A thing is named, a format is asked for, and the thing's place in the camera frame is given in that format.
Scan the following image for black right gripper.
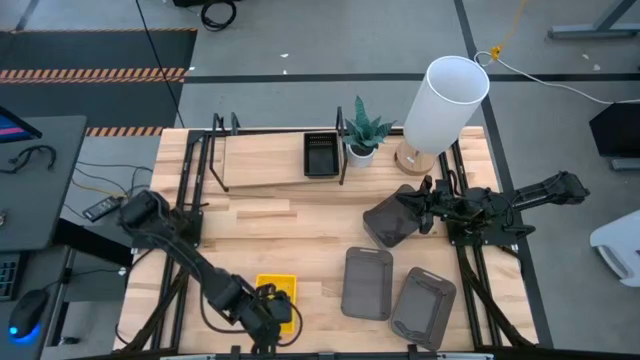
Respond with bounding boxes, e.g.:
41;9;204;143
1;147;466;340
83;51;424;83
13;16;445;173
397;174;467;235

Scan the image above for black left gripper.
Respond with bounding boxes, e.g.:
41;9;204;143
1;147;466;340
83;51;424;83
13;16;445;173
239;292;295;356

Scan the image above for translucent gray plastic basket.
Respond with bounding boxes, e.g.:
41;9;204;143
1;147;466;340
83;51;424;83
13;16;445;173
340;246;395;322
362;183;426;250
388;266;458;352

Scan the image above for yellow slotted plastic basket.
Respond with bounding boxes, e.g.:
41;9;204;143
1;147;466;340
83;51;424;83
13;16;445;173
255;273;298;335
255;273;299;336

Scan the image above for green plant in white pot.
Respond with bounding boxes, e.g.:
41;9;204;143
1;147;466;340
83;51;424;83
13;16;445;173
342;95;397;169

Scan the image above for white shade lamp wooden base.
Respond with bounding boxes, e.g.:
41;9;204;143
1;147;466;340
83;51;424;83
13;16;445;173
393;54;491;177

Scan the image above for black plastic basket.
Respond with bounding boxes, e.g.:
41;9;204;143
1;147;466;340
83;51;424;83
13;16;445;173
303;131;341;179

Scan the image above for white plastic object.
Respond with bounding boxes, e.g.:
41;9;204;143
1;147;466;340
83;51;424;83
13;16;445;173
589;209;640;289

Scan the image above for black box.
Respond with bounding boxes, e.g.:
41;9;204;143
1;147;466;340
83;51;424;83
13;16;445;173
588;102;640;172

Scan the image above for black computer mouse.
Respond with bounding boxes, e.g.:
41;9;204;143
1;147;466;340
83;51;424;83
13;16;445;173
7;288;50;346

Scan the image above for gray metal table foot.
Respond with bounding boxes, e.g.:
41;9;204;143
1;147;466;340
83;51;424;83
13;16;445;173
547;0;640;41

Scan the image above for black keyboard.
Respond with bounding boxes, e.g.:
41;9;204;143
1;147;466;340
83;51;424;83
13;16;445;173
0;252;22;302

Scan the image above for gray desk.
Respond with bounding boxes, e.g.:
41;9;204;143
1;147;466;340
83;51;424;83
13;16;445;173
0;115;89;252

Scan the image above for computer monitor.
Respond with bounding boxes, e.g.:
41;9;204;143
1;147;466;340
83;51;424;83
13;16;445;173
0;105;44;145

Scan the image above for black hazard striped floor mat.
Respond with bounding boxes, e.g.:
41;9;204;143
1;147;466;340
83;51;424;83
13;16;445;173
0;28;199;138

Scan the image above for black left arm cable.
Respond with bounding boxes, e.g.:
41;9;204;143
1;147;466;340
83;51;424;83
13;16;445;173
199;294;304;349

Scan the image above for wooden shelf with black frame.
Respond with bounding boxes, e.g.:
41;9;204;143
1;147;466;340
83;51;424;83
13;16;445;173
208;105;349;194

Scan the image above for white floor cable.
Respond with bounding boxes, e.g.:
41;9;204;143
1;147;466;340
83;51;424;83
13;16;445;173
473;49;640;106

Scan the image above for yellow cord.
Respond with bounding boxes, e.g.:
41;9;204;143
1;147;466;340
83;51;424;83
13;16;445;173
489;0;529;62

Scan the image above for black metal table frame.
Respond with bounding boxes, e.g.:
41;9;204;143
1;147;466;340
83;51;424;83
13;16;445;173
113;127;541;360

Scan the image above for tangled floor cables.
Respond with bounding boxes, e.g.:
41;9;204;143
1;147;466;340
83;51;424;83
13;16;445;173
71;159;154;199

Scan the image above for coiled black cable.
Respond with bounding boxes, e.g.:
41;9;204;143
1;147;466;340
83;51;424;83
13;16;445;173
200;0;238;33

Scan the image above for black cable on desk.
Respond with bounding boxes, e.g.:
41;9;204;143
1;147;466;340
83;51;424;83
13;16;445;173
0;144;58;175

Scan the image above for thin black floor cable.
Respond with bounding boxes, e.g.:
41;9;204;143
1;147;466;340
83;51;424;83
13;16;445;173
134;0;185;129

